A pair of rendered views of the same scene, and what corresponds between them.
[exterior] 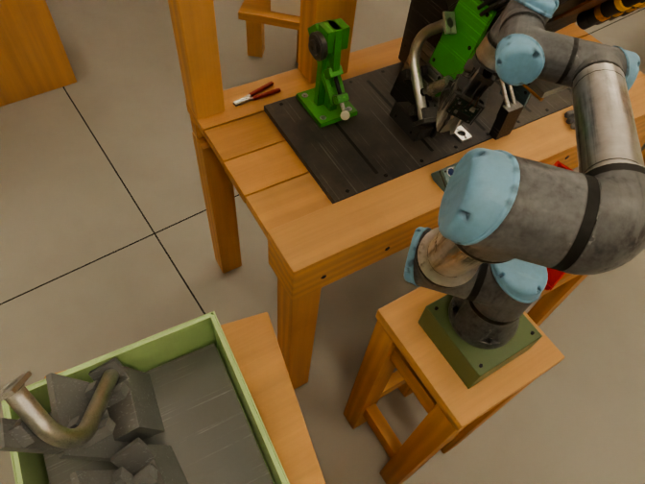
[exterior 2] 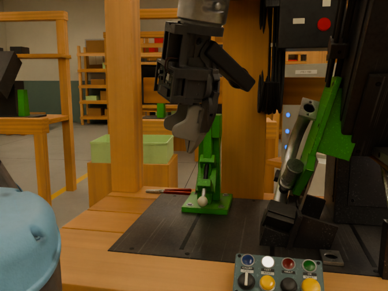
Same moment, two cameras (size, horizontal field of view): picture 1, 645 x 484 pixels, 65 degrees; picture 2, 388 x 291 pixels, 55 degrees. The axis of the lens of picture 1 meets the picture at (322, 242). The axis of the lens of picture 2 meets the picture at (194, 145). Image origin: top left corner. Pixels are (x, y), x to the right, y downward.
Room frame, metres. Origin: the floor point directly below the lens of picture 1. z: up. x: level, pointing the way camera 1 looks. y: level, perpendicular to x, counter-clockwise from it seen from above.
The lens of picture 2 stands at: (0.49, -0.70, 1.27)
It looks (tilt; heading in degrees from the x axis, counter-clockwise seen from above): 10 degrees down; 47
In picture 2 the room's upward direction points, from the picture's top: straight up
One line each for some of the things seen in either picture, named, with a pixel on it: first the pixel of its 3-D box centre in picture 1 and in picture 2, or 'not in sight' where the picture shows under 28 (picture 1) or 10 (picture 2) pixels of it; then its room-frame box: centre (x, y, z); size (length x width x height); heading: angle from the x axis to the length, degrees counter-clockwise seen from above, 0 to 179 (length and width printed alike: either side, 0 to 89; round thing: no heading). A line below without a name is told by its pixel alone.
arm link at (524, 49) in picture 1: (530, 52); not in sight; (0.78, -0.30, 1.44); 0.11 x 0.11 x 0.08; 80
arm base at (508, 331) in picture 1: (489, 307); not in sight; (0.55, -0.38, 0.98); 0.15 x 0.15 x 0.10
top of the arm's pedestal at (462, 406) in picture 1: (467, 336); not in sight; (0.56, -0.38, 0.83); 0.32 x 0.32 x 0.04; 37
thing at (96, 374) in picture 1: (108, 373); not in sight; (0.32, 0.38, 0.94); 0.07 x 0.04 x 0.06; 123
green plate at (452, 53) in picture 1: (469, 36); (334, 123); (1.26, -0.32, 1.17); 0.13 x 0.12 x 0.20; 126
